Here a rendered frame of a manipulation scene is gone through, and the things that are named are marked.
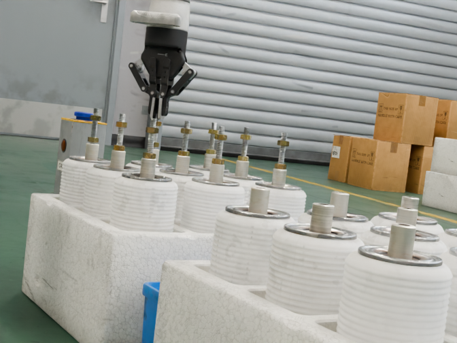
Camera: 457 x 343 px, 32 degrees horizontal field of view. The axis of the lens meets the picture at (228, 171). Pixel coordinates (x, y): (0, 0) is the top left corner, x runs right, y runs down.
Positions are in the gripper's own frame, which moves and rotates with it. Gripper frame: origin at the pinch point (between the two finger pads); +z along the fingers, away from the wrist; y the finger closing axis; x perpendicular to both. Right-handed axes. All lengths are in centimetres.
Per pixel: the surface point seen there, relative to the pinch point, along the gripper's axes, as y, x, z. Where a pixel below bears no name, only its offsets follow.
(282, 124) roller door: 92, -527, 4
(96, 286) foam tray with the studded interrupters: -6.6, 33.0, 25.9
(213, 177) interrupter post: -17.0, 17.3, 9.6
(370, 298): -47, 67, 14
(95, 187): 0.8, 21.1, 13.4
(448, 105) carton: -43, -385, -22
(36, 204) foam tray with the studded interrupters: 16.1, 11.5, 19.1
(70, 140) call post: 17.6, -1.7, 8.1
